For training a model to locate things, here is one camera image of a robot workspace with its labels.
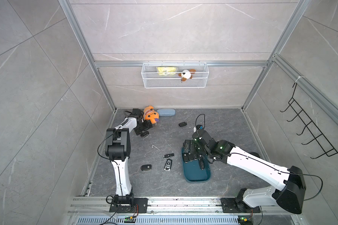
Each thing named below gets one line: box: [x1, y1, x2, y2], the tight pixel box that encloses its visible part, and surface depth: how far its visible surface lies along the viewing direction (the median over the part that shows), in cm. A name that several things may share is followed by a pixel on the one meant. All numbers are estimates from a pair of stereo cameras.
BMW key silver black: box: [163, 159, 173, 172], surface depth 89 cm
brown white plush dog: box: [177, 68, 197, 82], surface depth 87 cm
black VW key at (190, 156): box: [187, 152, 194, 162], surface depth 92 cm
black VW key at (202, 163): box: [198, 158, 205, 171], surface depth 87 cm
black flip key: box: [182, 152, 190, 164], surface depth 92 cm
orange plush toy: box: [142, 105, 160, 125], surface depth 108 cm
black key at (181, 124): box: [178, 120, 189, 128], surface depth 109 cm
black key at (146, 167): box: [140, 164, 152, 171], surface depth 88 cm
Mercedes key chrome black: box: [162, 152, 175, 160], surface depth 92 cm
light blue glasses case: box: [156, 108, 177, 117], surface depth 116 cm
